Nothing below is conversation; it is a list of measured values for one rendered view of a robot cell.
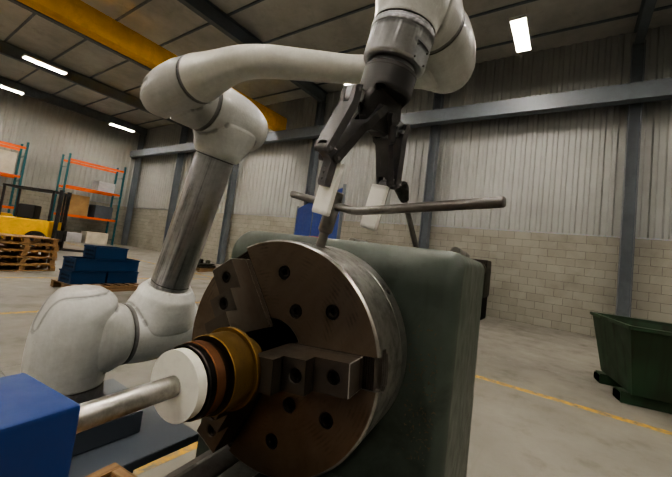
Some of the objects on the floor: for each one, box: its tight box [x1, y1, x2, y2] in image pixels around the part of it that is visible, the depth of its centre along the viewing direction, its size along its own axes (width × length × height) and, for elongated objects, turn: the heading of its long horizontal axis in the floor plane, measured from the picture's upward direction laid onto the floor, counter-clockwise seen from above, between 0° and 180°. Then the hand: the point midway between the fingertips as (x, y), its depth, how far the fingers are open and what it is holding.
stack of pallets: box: [0, 233, 60, 271], centre depth 744 cm, size 126×86×73 cm
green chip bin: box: [590, 311, 672, 414], centre depth 397 cm, size 134×94×85 cm
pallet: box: [50, 245, 140, 292], centre depth 645 cm, size 120×80×79 cm
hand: (350, 207), depth 49 cm, fingers open, 10 cm apart
